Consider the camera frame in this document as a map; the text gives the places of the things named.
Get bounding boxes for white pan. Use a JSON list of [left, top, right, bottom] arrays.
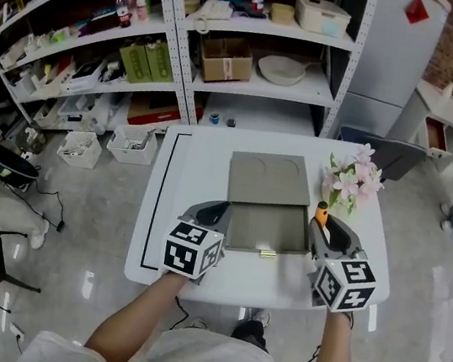
[[253, 51, 324, 93]]

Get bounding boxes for black cable with adapter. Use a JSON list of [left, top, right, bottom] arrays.
[[25, 178, 74, 235]]

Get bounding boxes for person's black shorts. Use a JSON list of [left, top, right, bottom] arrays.
[[229, 316, 274, 352]]

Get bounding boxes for dark soda bottle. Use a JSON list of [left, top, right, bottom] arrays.
[[110, 0, 136, 30]]

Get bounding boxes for red paper decoration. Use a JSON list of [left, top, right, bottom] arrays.
[[402, 0, 434, 27]]

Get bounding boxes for yellowish beige plastic container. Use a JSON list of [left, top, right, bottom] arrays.
[[268, 1, 298, 27]]

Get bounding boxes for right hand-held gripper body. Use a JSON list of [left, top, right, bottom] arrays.
[[301, 242, 383, 320]]

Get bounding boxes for red flat carton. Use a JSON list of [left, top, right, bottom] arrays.
[[125, 89, 190, 134]]

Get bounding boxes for orange tool handle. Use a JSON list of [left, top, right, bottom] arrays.
[[313, 200, 332, 227]]

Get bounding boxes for white perforated basket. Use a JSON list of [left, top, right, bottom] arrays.
[[104, 120, 162, 168], [55, 126, 106, 171]]

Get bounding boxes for white table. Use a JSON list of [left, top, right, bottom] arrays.
[[120, 110, 413, 332]]

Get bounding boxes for white lidded plastic box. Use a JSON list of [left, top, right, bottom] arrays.
[[290, 0, 355, 41]]

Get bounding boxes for open cardboard box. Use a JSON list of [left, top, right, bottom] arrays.
[[195, 31, 258, 90]]

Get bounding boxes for wide white metal shelf unit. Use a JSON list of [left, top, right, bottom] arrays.
[[0, 0, 209, 153]]

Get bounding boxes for pink flowers in white vase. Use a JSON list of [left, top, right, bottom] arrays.
[[317, 136, 392, 221]]

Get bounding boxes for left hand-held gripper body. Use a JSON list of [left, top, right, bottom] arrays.
[[159, 217, 230, 289]]

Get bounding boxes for grey chair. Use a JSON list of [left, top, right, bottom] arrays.
[[333, 125, 430, 187]]

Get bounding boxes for pink liquid bottle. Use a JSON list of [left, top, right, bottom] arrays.
[[131, 0, 152, 24]]

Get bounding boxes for white side cabinet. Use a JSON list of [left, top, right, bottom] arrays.
[[381, 73, 453, 177]]

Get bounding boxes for person's white shoe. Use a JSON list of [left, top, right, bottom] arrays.
[[246, 306, 272, 327]]

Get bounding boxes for person's left forearm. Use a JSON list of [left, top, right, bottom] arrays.
[[81, 259, 192, 362]]

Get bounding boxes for narrow white metal shelf unit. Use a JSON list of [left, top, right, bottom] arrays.
[[145, 0, 380, 151]]

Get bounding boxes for grey box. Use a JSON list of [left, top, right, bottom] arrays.
[[215, 144, 326, 268]]

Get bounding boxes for white telephone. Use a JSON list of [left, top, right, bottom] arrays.
[[190, 0, 236, 39]]

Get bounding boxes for grey refrigerator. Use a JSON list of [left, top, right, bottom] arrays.
[[335, 0, 453, 146]]

